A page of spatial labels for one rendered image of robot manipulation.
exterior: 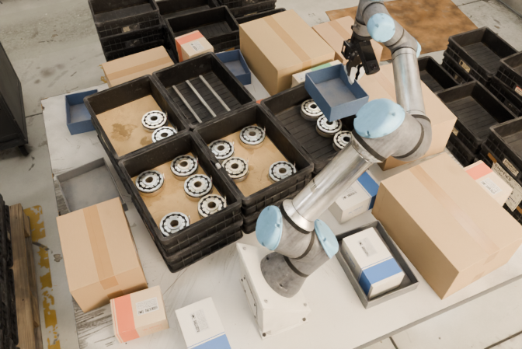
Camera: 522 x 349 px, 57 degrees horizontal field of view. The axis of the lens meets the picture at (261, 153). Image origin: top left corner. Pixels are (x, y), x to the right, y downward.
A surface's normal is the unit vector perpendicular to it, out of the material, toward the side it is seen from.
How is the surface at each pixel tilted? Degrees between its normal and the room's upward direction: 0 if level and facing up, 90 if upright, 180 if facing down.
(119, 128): 0
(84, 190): 0
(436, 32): 1
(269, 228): 54
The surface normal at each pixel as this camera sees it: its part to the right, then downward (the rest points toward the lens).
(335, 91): -0.01, -0.66
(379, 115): -0.64, -0.50
